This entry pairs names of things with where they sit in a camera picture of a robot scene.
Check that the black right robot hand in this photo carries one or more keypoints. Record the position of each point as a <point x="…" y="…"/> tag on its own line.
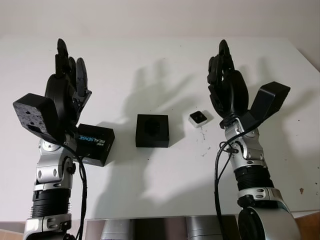
<point x="235" y="95"/>

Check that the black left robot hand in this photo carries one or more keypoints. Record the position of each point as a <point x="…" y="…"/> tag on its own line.
<point x="58" y="95"/>

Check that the small silver square camera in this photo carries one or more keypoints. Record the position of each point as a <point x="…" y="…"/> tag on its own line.
<point x="198" y="118"/>

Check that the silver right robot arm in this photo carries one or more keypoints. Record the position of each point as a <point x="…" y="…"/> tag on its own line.
<point x="252" y="155"/>

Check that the black RealSense box lid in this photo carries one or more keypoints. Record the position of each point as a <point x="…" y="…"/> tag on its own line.
<point x="100" y="152"/>

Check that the black open box base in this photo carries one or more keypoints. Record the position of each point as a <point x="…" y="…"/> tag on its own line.
<point x="152" y="141"/>

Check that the grey robot leg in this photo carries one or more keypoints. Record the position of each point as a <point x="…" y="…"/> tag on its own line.
<point x="117" y="230"/>
<point x="203" y="228"/>

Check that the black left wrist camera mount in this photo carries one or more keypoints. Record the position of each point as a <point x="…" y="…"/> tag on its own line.
<point x="32" y="115"/>

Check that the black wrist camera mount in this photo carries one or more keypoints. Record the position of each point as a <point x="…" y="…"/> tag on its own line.
<point x="272" y="95"/>
<point x="32" y="115"/>

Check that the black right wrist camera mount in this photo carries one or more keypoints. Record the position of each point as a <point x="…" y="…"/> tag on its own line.
<point x="272" y="95"/>

